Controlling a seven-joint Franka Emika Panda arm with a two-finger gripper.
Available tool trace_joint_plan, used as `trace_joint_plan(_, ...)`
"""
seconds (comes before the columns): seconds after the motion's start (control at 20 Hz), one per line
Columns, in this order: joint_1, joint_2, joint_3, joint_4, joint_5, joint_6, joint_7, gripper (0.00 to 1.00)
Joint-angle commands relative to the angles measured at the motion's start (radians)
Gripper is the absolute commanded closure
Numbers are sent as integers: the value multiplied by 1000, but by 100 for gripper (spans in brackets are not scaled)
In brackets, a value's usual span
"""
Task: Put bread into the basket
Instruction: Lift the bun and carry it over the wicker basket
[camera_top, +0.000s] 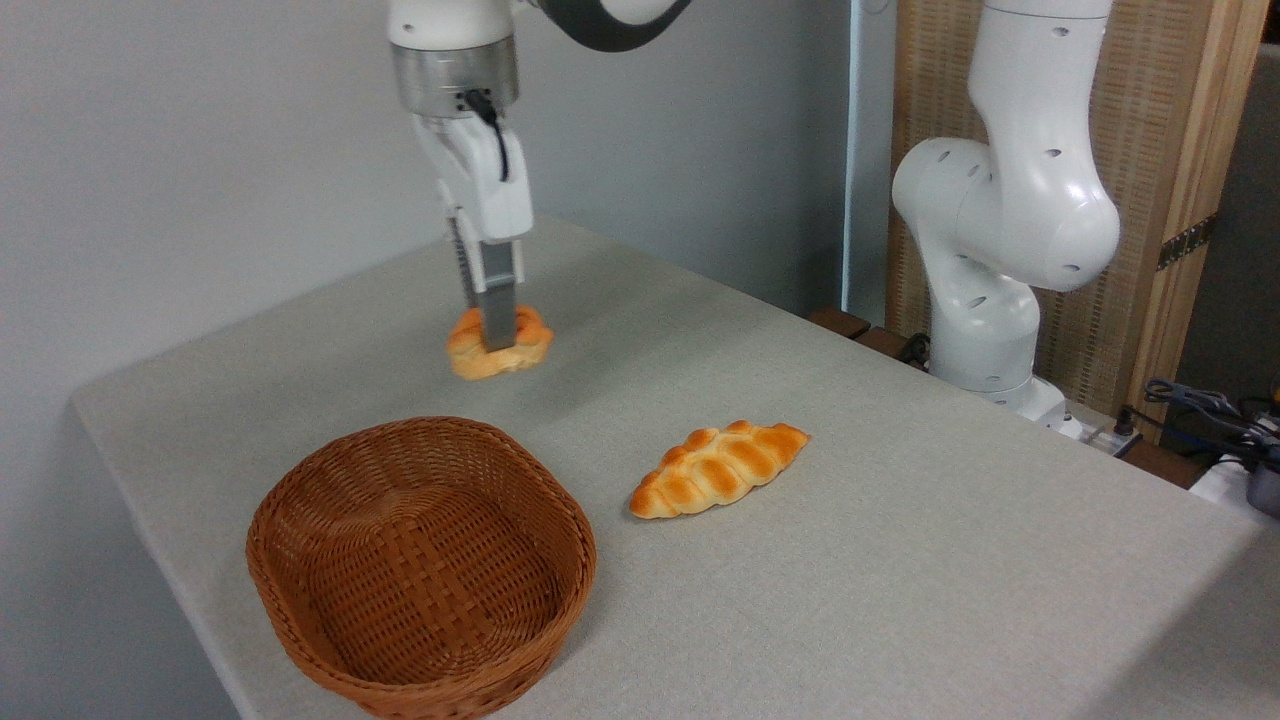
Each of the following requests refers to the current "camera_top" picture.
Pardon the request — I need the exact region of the white vertical trim strip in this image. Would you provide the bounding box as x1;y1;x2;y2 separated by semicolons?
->
842;0;865;315

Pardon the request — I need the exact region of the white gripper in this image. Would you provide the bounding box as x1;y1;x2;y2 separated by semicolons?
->
412;110;535;353

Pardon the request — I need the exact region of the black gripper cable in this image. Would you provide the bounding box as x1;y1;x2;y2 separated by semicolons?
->
461;88;512;184

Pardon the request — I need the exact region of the round orange bread roll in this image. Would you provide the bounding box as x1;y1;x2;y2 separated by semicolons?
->
445;304;555;382

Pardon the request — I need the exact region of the brown wicker basket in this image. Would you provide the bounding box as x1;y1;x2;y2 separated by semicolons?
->
245;416;599;720

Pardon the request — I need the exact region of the metal screen hinge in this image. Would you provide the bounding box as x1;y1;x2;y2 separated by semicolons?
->
1156;212;1220;272

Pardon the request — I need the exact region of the dark grey partition panel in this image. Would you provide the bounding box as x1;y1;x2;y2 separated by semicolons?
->
1176;42;1280;411

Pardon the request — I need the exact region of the long braided bread loaf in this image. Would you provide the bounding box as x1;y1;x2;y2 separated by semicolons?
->
628;420;812;521

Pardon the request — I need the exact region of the black cable bundle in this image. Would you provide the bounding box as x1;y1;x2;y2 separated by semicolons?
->
1140;376;1280;463

